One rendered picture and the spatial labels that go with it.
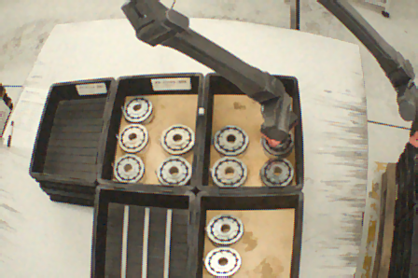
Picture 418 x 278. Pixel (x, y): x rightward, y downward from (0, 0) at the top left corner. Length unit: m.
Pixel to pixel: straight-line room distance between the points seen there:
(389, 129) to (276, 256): 1.53
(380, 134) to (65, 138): 1.78
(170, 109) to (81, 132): 0.33
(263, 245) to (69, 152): 0.73
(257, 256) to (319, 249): 0.26
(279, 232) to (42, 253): 0.87
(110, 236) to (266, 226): 0.47
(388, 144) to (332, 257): 1.25
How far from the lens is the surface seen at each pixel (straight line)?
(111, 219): 1.39
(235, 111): 1.50
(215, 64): 1.07
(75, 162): 1.52
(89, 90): 1.60
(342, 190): 1.54
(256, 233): 1.31
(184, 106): 1.53
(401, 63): 1.03
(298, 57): 1.85
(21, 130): 1.90
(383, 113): 2.68
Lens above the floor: 2.07
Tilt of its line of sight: 59 degrees down
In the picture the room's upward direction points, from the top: 7 degrees counter-clockwise
